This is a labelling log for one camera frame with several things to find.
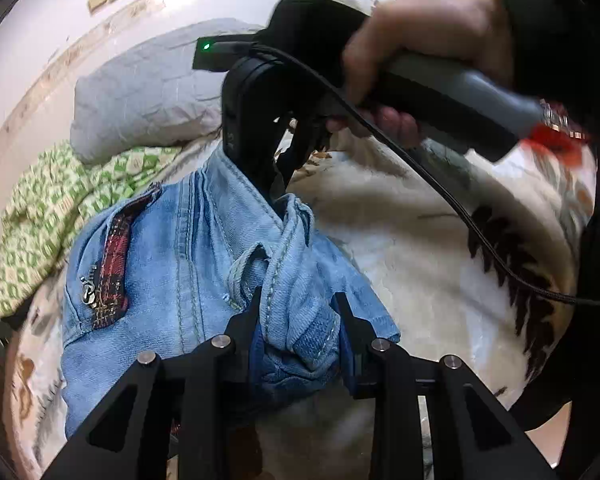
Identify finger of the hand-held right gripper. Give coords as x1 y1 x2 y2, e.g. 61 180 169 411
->
221 125 286 207
276 115 331 192

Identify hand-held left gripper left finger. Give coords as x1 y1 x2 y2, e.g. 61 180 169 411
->
40 287 264 480

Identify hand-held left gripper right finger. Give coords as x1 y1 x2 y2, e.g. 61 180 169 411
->
330 292 561 480

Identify blue denim pants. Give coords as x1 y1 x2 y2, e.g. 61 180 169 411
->
60 147 402 442

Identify person's right hand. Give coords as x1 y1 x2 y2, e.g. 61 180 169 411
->
325 0 514 149

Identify leaf print blanket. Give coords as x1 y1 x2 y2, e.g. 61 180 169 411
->
2 95 599 480

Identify grey quilted pillow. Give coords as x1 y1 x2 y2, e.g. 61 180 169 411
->
70 17 261 167

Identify green checkered blanket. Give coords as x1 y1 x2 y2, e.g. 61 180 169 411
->
0 142 182 319

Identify red and silver packet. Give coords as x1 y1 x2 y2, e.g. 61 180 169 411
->
522 100 594 162

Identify black cable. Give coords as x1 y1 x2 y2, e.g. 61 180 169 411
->
252 44 600 307

